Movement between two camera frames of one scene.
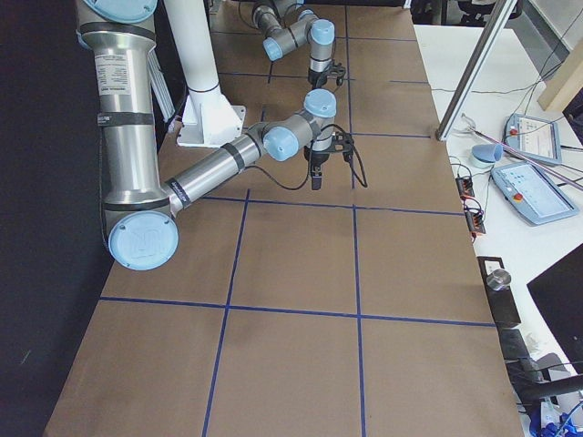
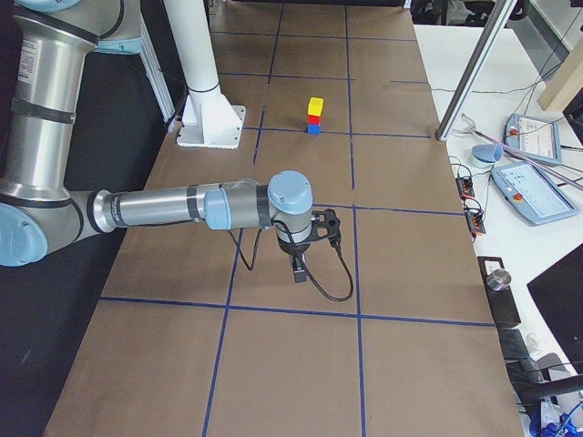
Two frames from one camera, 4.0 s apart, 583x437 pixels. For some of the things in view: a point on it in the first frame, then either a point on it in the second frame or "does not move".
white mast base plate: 209,120 does not move
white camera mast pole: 191,34 does not move
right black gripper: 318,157 -> 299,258
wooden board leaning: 566,81 does not move
